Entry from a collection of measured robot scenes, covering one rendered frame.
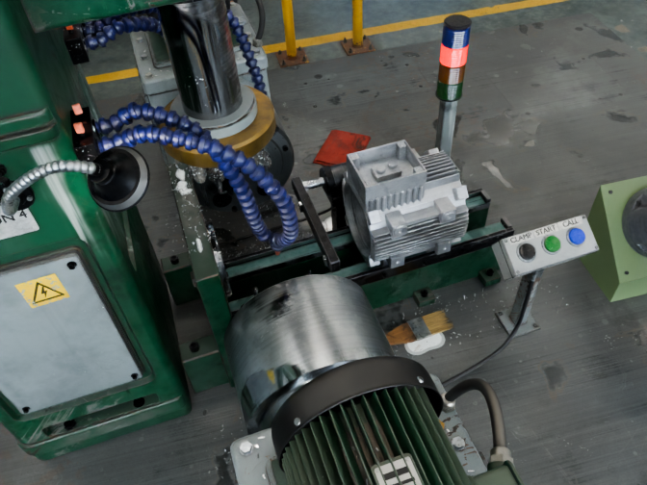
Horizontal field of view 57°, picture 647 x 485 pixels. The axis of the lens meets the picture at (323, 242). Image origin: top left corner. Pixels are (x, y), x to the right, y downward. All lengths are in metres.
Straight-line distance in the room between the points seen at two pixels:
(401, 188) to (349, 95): 0.84
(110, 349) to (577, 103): 1.48
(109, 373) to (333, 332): 0.40
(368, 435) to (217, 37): 0.54
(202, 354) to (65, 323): 0.30
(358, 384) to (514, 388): 0.71
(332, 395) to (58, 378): 0.58
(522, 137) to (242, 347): 1.13
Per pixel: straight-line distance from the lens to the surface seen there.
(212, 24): 0.84
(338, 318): 0.88
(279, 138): 1.28
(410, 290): 1.32
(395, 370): 0.60
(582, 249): 1.16
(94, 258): 0.87
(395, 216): 1.12
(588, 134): 1.85
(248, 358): 0.89
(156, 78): 1.41
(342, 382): 0.58
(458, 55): 1.43
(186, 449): 1.21
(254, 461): 0.78
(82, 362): 1.03
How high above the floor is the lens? 1.87
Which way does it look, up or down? 48 degrees down
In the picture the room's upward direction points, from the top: 4 degrees counter-clockwise
